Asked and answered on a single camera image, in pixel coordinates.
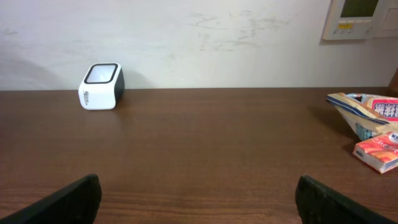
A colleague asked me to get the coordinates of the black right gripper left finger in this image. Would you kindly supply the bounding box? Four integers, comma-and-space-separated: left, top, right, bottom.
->
1, 174, 102, 224

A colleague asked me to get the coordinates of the small orange box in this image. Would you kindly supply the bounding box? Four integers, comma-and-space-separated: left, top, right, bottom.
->
353, 131, 397, 174

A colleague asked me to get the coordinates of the white barcode scanner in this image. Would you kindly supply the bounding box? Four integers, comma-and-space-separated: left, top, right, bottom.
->
78, 63, 125, 110

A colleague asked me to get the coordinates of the cream yellow chip bag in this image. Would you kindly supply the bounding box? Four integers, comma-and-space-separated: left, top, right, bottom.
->
326, 93, 397, 141

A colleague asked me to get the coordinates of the beige wall control panel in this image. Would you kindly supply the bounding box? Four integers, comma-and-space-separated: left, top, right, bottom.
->
322, 0, 397, 40

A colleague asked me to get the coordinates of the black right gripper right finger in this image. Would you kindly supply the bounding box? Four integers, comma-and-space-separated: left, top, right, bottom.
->
295, 175, 395, 224

